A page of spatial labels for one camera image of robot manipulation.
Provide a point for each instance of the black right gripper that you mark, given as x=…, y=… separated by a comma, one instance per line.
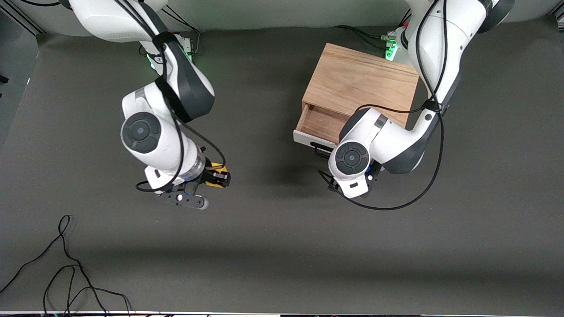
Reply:
x=208, y=175

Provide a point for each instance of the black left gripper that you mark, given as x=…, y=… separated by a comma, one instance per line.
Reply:
x=376, y=167

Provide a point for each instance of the wooden drawer cabinet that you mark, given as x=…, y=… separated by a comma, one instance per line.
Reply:
x=361, y=75

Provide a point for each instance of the black frame rail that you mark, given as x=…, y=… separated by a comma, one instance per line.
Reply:
x=26, y=24

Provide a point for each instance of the yellow cube block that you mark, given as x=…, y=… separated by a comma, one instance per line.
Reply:
x=219, y=167

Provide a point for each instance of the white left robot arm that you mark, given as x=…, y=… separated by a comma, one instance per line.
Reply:
x=440, y=44

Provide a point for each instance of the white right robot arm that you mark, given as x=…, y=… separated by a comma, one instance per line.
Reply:
x=145, y=132

